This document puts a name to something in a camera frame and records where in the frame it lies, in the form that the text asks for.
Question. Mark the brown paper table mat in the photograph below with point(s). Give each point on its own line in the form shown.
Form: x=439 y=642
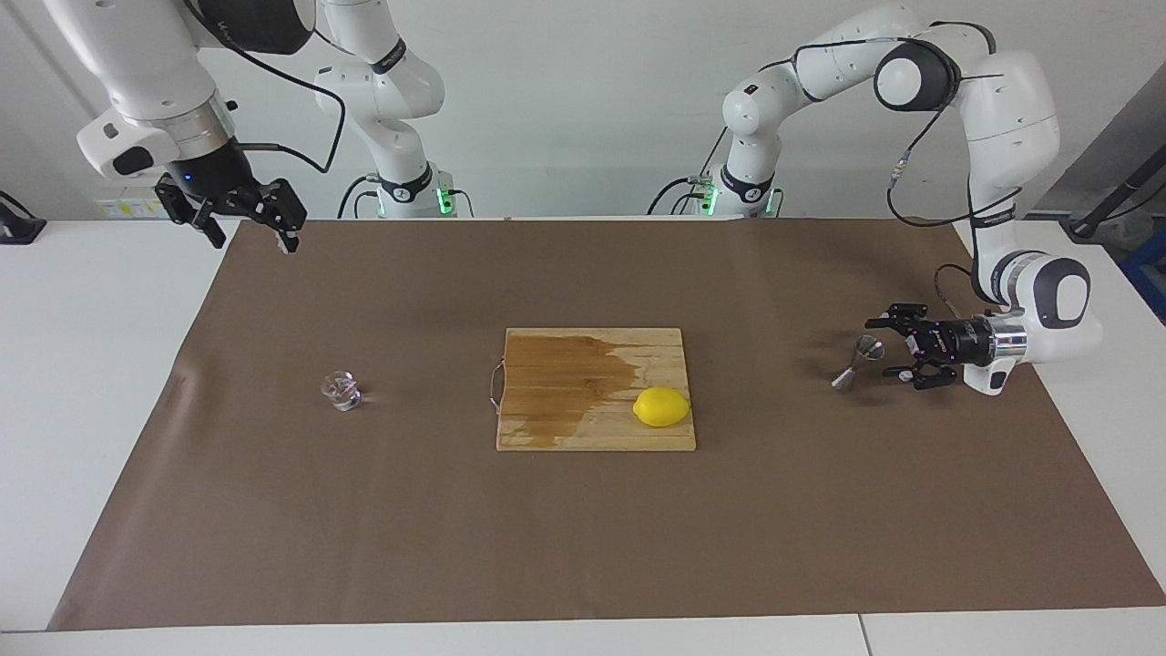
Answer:
x=583 y=547

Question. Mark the blue crate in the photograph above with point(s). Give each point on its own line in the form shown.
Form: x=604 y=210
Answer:
x=1150 y=273

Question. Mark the black desk object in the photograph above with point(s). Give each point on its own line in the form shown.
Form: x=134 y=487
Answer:
x=18 y=228

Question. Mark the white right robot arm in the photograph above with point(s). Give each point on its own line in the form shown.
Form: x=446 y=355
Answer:
x=137 y=55

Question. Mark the wooden cutting board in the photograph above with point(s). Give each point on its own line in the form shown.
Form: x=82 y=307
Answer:
x=556 y=383

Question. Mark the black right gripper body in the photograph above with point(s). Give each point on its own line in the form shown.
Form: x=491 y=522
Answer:
x=211 y=173

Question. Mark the yellow lemon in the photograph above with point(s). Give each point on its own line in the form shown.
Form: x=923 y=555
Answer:
x=661 y=407

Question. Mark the black stand pole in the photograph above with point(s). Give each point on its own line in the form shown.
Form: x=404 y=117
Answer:
x=1116 y=196

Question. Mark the steel double jigger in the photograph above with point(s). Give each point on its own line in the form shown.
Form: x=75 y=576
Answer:
x=868 y=347

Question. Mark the small clear glass cup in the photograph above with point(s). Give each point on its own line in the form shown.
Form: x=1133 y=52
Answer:
x=342 y=392

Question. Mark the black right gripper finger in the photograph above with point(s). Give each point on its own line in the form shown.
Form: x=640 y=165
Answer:
x=284 y=214
x=189 y=208

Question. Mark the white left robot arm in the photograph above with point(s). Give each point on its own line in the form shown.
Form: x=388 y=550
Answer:
x=1011 y=100

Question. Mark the white wall socket box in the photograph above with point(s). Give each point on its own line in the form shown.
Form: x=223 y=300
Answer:
x=127 y=208

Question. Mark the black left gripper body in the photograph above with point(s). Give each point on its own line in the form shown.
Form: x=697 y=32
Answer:
x=961 y=342

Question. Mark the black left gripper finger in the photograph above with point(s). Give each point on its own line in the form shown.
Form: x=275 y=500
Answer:
x=911 y=319
x=936 y=375

